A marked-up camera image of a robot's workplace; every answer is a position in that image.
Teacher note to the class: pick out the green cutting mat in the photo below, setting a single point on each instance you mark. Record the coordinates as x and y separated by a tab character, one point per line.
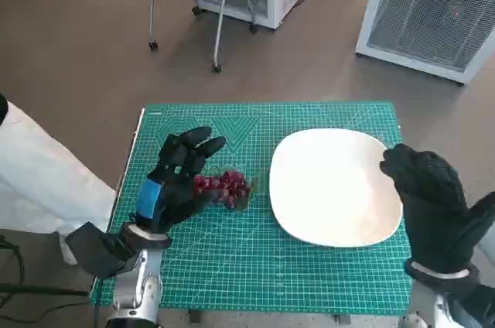
239	258

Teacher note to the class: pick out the red toy grape bunch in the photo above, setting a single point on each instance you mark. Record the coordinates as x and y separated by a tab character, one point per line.
232	185

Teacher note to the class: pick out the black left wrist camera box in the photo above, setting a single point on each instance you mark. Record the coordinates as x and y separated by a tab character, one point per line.
96	247

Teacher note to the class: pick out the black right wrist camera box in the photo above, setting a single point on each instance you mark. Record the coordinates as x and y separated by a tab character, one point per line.
475	308

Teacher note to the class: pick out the white square plate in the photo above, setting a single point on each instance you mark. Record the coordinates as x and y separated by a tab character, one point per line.
332	188

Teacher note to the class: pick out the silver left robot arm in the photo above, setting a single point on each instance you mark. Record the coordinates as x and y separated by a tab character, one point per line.
135	289

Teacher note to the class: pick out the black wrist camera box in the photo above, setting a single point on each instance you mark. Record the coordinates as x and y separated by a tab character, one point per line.
475	308
96	247

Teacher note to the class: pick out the black left hand blue tape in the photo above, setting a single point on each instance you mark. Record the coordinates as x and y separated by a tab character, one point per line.
174	188

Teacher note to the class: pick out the white cabinet with mesh panel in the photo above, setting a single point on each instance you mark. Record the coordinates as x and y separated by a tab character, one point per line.
421	22

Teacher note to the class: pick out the black gloved right hand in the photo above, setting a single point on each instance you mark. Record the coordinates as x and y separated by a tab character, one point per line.
433	204

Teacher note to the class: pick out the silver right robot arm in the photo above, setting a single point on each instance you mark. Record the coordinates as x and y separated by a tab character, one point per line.
441	276

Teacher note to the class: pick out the black table bracket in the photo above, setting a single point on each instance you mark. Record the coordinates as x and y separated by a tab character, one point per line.
194	315
342	318

